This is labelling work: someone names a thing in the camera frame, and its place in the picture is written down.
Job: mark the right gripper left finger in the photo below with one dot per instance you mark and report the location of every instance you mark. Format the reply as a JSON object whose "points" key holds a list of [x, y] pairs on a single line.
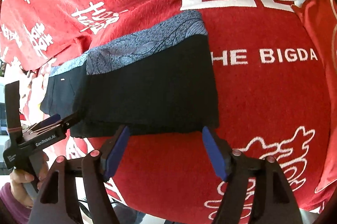
{"points": [[57, 200]]}

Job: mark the purple left sleeve forearm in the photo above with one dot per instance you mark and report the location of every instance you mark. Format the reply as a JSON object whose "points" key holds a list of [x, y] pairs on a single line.
{"points": [[11, 210]]}

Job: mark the black pants patterned waistband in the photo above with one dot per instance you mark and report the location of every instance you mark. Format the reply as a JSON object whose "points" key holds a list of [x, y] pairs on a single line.
{"points": [[158, 80]]}

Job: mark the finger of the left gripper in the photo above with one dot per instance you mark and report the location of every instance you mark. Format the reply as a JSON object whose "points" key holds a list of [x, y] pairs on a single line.
{"points": [[64, 123], [46, 122]]}

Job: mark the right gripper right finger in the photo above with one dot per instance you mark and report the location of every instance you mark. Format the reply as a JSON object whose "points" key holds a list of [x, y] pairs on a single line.
{"points": [[273, 199]]}

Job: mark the red blanket white characters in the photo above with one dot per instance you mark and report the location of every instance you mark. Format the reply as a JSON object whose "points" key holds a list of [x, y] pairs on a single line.
{"points": [[274, 63]]}

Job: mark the person's left hand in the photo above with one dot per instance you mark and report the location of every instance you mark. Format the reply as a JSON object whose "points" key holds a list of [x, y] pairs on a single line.
{"points": [[20, 177]]}

